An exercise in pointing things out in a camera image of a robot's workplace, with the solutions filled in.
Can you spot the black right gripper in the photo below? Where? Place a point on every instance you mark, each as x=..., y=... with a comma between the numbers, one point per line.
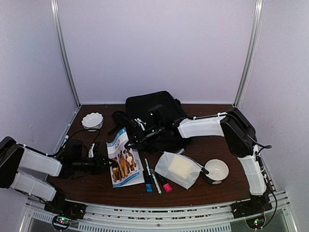
x=141, y=138

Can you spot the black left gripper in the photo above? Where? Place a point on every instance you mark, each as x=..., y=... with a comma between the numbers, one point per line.
x=99, y=166

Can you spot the dog picture book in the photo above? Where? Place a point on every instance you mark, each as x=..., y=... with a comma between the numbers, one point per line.
x=127, y=169

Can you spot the black student backpack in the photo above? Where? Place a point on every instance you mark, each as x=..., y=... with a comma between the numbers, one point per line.
x=166, y=106

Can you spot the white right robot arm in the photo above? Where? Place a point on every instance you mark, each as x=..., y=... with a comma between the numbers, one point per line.
x=240, y=138

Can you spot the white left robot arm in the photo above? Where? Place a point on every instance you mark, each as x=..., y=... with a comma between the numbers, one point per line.
x=18, y=163

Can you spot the translucent bag with sandwich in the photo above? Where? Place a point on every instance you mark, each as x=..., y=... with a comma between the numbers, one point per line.
x=178, y=169

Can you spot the blue highlighter marker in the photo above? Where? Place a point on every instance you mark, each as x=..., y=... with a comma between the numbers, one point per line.
x=147, y=182

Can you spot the white fluted ceramic bowl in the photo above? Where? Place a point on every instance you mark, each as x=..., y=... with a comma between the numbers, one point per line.
x=93, y=121

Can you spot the white pen green tip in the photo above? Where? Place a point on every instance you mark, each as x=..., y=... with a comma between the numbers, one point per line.
x=156, y=182

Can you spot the white glue stick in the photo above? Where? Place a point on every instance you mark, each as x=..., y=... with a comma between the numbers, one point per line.
x=65, y=139

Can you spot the pink highlighter marker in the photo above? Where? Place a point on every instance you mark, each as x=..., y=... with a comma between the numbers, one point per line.
x=162, y=180

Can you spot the left circuit board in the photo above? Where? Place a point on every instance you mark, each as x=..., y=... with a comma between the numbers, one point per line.
x=60, y=222

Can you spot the circuit board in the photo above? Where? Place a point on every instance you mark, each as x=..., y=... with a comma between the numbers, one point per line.
x=256, y=223
x=60, y=222

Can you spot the white bowl black base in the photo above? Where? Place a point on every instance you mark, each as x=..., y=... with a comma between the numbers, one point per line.
x=218, y=171

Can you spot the right circuit board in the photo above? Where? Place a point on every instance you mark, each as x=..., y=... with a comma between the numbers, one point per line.
x=256, y=223

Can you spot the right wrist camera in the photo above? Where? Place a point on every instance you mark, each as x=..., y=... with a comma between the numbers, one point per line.
x=141, y=123

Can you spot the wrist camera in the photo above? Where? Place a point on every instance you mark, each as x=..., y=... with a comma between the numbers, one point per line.
x=141, y=123
x=93, y=149

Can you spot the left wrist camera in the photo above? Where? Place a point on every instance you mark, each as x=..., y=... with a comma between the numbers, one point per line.
x=93, y=149

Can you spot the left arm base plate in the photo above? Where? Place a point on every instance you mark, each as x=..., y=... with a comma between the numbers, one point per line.
x=69, y=209

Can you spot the right aluminium corner post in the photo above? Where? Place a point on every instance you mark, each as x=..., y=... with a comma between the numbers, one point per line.
x=248, y=64

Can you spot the aluminium corner post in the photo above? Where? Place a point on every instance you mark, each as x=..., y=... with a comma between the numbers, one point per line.
x=63, y=52
x=248, y=64

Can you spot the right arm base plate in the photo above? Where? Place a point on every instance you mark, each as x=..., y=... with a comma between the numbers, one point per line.
x=249, y=208

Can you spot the left aluminium corner post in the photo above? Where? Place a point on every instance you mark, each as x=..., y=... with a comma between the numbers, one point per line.
x=63, y=52

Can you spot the aluminium front rail frame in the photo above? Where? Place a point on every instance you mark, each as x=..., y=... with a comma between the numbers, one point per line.
x=204, y=218

